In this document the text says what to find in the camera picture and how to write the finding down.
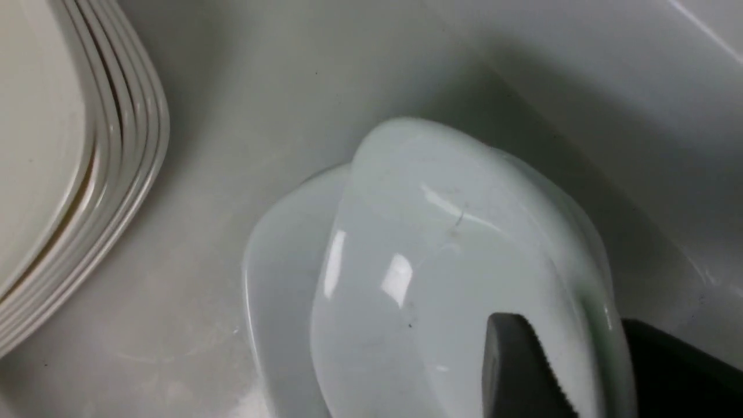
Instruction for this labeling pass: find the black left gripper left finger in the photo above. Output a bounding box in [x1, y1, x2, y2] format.
[481, 313, 578, 417]

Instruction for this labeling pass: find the small white bowl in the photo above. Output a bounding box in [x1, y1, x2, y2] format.
[241, 164, 349, 417]
[310, 117, 639, 417]

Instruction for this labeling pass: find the large white plastic tub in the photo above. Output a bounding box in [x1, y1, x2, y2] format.
[2, 1, 741, 417]

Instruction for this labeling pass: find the stack of white square plates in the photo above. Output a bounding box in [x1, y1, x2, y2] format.
[1, 1, 171, 355]

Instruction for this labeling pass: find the small white bowl in tub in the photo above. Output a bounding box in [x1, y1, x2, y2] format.
[241, 164, 349, 417]

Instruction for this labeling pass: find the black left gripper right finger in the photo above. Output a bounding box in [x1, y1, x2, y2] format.
[622, 319, 742, 417]

